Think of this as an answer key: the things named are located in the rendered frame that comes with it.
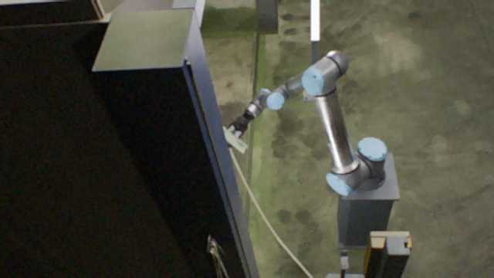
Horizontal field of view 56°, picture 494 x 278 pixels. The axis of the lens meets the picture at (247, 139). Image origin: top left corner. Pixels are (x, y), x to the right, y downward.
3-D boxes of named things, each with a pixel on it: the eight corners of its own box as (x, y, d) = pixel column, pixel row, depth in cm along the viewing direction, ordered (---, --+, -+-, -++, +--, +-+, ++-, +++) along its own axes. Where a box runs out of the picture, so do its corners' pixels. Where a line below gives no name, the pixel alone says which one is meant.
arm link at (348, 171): (372, 183, 239) (342, 59, 198) (349, 203, 234) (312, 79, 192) (350, 172, 251) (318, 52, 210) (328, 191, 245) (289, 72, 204)
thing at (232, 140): (248, 155, 274) (248, 144, 252) (242, 161, 273) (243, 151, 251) (187, 106, 282) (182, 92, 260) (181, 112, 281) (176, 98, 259)
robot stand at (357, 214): (380, 208, 316) (392, 153, 266) (385, 249, 297) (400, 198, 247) (334, 208, 319) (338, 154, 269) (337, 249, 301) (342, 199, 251)
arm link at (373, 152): (390, 165, 249) (394, 146, 235) (368, 184, 243) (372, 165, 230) (368, 149, 257) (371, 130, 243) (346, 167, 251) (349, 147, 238)
